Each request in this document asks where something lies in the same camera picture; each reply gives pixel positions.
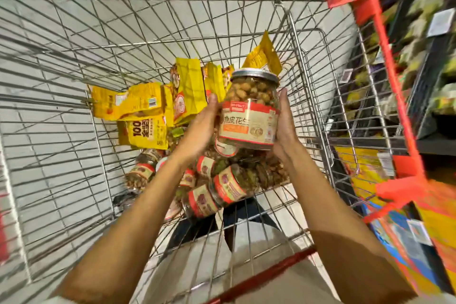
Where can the pile of nut jars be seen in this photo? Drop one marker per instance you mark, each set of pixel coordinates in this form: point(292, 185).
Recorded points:
point(228, 182)

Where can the black store shelf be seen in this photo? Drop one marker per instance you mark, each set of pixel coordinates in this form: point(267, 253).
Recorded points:
point(424, 100)

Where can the person's left forearm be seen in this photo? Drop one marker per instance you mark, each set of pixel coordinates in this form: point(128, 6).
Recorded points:
point(135, 236)

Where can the blue product packs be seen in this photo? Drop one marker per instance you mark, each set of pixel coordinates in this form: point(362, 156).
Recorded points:
point(402, 243)

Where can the rows of green packets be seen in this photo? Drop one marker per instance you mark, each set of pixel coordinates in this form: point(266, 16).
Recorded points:
point(424, 1)

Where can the person's right forearm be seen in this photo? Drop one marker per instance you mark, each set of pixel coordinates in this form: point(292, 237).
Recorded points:
point(338, 236)

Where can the person's left fingers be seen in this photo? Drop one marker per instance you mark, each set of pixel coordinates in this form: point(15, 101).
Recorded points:
point(213, 107)

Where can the person's white shirt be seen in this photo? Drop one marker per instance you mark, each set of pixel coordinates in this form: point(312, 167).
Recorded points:
point(270, 278)

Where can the person's right fingers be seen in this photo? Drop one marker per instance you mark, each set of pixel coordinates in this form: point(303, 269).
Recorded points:
point(283, 107)

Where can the pile of yellow snack packets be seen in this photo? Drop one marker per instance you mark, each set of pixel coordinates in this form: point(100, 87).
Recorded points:
point(188, 90)

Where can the person's right hand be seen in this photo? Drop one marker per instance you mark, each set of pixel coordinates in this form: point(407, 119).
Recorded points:
point(285, 136)

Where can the white price tag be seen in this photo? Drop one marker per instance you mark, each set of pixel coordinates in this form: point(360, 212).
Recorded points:
point(441, 22)
point(346, 75)
point(386, 164)
point(419, 232)

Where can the yellow product box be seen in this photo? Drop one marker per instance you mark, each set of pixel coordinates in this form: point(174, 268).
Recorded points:
point(356, 168)

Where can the orange yellow product packs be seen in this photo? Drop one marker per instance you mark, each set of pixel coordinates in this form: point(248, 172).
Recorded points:
point(440, 221)

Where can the person's left hand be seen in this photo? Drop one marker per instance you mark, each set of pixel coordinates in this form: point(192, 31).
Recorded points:
point(197, 132)

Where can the person's dark trousers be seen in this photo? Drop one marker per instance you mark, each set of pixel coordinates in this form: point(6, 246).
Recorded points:
point(245, 211)

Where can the clear peanut jar cream label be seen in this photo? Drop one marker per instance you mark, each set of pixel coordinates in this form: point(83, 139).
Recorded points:
point(249, 125)

